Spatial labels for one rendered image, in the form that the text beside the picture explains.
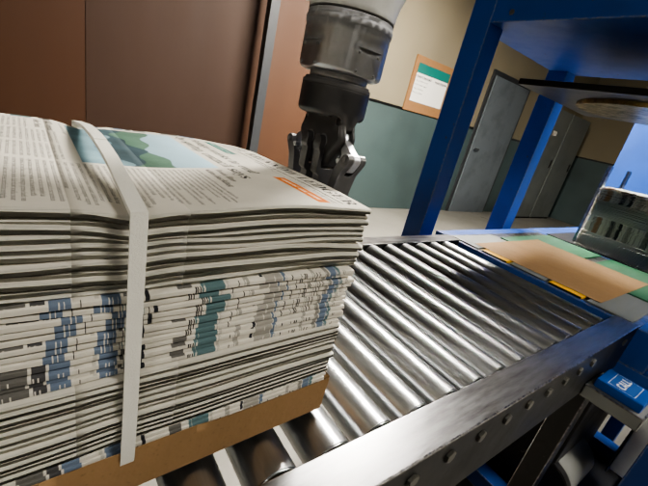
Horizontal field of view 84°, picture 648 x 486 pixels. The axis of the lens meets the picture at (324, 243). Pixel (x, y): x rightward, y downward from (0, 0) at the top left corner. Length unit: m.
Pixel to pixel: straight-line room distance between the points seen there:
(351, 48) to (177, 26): 3.03
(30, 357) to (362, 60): 0.35
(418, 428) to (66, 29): 3.16
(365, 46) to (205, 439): 0.38
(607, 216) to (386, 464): 1.61
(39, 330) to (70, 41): 3.08
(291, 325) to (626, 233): 1.67
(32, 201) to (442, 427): 0.43
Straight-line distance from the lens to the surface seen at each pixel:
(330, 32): 0.40
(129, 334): 0.26
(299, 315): 0.32
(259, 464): 0.39
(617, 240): 1.88
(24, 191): 0.25
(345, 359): 0.54
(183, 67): 3.39
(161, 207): 0.24
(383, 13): 0.41
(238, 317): 0.29
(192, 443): 0.35
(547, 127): 1.89
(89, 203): 0.23
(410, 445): 0.44
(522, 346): 0.75
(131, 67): 3.31
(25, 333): 0.25
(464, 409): 0.52
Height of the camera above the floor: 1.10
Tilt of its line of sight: 20 degrees down
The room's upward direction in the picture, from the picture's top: 13 degrees clockwise
